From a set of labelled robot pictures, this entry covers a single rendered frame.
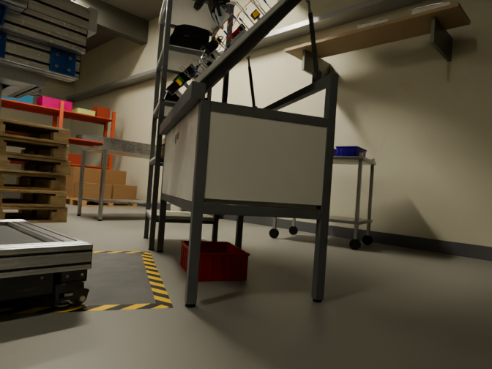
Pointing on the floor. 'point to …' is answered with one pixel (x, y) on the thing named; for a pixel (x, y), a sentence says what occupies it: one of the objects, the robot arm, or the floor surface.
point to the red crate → (218, 261)
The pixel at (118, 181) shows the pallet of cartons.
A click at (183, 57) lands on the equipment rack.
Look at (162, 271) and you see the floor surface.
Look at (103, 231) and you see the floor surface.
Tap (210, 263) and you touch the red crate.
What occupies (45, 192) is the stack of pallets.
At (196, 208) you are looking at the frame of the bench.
